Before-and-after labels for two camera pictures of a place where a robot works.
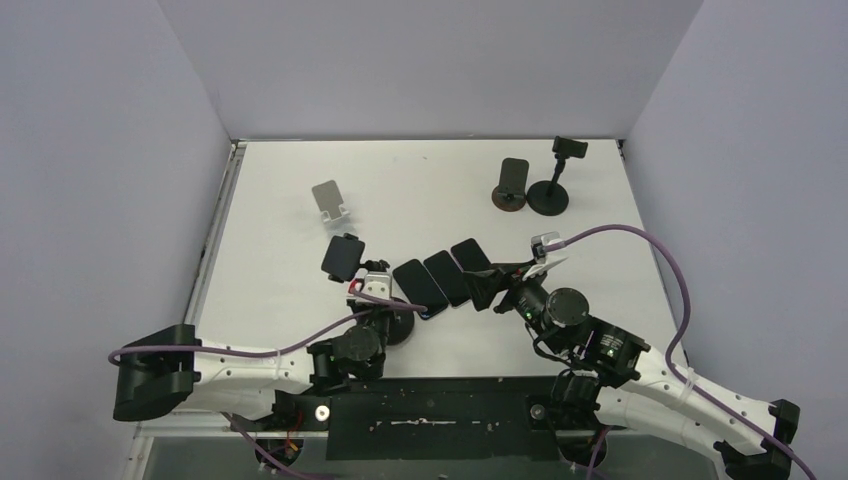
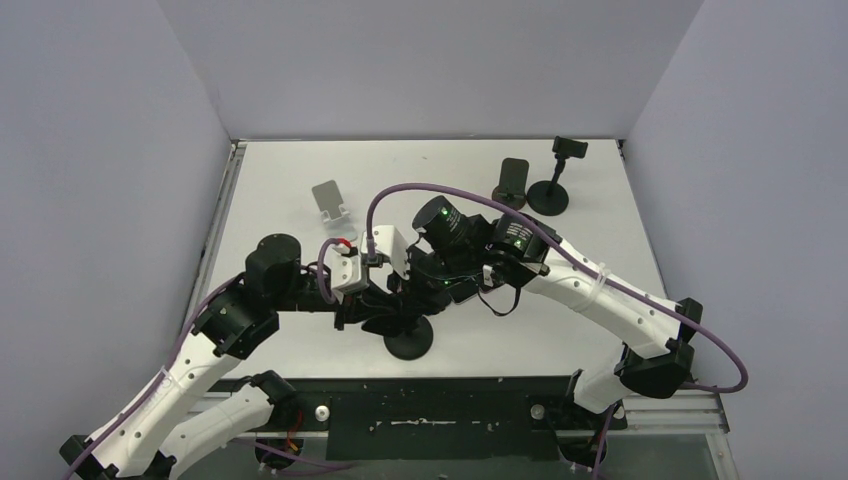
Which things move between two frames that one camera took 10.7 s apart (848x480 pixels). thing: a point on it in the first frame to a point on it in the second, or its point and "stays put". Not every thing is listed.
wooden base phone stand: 511,194 stays put
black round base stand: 550,197 stays put
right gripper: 504,289 to 416,276
